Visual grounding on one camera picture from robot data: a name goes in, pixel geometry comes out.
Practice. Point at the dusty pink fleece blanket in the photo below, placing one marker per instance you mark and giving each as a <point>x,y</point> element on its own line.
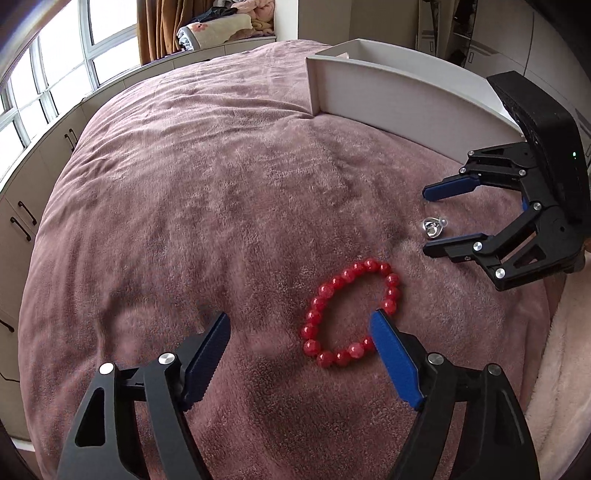
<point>207,207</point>

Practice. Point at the brown curtain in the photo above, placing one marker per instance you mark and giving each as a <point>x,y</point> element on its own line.
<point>159,27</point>

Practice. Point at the white wardrobe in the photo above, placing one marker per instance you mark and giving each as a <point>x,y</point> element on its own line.
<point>508,32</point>

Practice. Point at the flat cardboard box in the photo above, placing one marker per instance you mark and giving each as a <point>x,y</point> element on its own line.
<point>427,27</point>

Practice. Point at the pile of bedding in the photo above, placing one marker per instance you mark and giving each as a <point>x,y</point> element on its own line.
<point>226,25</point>

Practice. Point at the bay window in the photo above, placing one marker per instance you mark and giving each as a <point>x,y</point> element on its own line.
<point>46,69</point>

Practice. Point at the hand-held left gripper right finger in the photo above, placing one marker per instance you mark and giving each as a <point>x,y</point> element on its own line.
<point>397,360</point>

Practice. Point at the white plastic storage box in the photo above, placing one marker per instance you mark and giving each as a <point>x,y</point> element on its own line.
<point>392,92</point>

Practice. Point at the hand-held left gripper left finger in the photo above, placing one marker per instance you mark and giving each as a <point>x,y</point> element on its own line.
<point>207,355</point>

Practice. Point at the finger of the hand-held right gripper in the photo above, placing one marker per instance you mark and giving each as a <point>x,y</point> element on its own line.
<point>461,247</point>
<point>450,188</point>

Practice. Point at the silver heart charm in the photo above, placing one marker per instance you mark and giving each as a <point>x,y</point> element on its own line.
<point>431,228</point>

